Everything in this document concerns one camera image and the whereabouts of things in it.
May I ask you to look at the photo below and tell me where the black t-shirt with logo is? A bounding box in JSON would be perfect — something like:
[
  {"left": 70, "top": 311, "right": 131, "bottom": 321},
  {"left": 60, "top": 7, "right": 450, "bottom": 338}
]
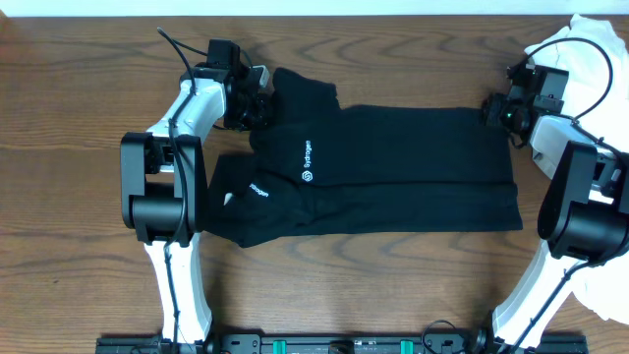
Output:
[{"left": 205, "top": 68, "right": 522, "bottom": 248}]

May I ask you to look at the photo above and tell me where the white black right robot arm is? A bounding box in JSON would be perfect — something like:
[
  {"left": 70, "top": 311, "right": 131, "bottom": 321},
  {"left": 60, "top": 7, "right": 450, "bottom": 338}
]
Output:
[{"left": 469, "top": 64, "right": 628, "bottom": 353}]

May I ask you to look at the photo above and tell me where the pile of white clothes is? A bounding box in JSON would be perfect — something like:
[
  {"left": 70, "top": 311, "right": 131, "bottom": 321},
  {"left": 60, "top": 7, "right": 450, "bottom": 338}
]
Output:
[{"left": 525, "top": 14, "right": 628, "bottom": 325}]

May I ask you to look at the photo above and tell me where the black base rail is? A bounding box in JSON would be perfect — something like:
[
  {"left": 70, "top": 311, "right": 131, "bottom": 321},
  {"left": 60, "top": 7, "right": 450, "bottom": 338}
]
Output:
[{"left": 95, "top": 329, "right": 591, "bottom": 354}]

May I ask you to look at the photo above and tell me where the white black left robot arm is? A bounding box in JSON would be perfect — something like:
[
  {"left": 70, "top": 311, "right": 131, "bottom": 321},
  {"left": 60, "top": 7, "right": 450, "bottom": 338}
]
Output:
[{"left": 120, "top": 64, "right": 269, "bottom": 351}]

